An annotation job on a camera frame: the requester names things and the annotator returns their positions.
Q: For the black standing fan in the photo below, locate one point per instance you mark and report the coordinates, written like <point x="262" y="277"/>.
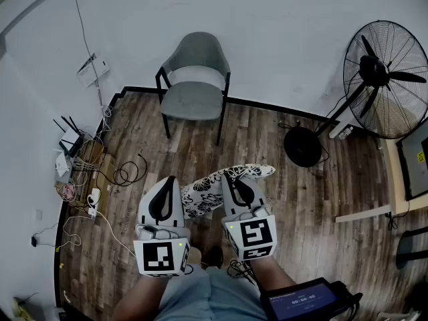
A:
<point x="374" y="69"/>

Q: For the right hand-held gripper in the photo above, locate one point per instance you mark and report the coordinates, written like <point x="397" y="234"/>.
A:
<point x="250" y="236"/>

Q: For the small white network box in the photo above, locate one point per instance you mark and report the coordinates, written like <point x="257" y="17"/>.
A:
<point x="62" y="166"/>

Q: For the floral black white cushion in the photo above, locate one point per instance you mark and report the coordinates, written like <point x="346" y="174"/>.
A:
<point x="204" y="196"/>

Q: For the grey upholstered chair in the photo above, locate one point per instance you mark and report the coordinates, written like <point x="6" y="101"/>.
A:
<point x="194" y="102"/>

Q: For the black tablet screen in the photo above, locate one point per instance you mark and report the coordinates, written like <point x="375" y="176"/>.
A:
<point x="301" y="301"/>

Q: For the clear plastic bottle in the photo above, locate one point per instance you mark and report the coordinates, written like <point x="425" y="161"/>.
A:
<point x="345" y="133"/>

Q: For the black tablet mount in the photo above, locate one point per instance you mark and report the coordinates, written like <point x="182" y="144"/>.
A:
<point x="349" y="301"/>

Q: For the white wall socket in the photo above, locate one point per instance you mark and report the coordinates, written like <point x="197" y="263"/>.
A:
<point x="37" y="214"/>

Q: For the person's right forearm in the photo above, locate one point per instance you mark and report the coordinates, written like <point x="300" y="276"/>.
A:
<point x="271" y="273"/>

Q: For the black monitor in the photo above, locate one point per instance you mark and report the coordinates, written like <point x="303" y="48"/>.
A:
<point x="416" y="166"/>

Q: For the beige wooden desk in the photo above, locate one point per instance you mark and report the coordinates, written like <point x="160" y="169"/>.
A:
<point x="393" y="192"/>

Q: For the person's left forearm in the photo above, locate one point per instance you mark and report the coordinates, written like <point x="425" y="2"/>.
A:
<point x="140" y="299"/>

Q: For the pink small object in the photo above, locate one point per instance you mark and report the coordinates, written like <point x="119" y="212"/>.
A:
<point x="68" y="192"/>

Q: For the white power strip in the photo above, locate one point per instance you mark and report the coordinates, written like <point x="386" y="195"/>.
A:
<point x="93" y="202"/>

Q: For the light blue shorts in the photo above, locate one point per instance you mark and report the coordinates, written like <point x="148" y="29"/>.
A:
<point x="207" y="299"/>

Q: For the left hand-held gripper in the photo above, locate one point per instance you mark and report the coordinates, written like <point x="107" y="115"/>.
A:
<point x="157" y="256"/>

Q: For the person's black shoe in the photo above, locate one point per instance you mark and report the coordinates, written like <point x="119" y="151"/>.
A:
<point x="215" y="257"/>

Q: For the person's left leg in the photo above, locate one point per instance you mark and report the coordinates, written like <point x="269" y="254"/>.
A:
<point x="195" y="257"/>

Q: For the router with black antennas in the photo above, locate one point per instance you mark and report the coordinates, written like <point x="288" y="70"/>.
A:
<point x="71" y="139"/>

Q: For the black power adapter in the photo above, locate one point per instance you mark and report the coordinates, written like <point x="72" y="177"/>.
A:
<point x="34" y="240"/>

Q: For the white wooden board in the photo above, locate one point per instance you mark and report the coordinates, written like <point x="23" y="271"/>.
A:
<point x="337" y="129"/>

